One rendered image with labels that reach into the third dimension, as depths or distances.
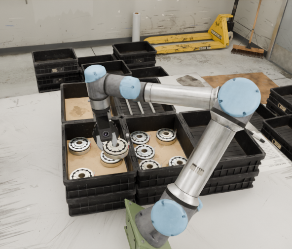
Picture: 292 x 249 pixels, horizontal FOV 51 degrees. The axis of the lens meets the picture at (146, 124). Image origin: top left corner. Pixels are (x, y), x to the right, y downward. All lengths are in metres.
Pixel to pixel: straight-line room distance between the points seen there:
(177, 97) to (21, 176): 0.91
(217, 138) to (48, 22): 3.90
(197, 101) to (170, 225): 0.43
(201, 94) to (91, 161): 0.64
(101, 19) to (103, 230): 3.73
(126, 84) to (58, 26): 3.66
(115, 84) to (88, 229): 0.65
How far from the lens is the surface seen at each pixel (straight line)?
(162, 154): 1.50
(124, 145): 1.27
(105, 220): 1.40
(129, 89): 1.02
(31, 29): 4.63
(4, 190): 1.61
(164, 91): 1.11
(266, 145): 1.94
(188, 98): 1.09
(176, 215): 0.96
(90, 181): 1.25
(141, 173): 1.27
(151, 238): 1.15
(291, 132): 2.73
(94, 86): 1.07
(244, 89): 0.92
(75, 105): 1.85
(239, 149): 1.63
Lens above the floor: 1.83
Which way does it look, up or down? 36 degrees down
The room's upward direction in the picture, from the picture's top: 4 degrees clockwise
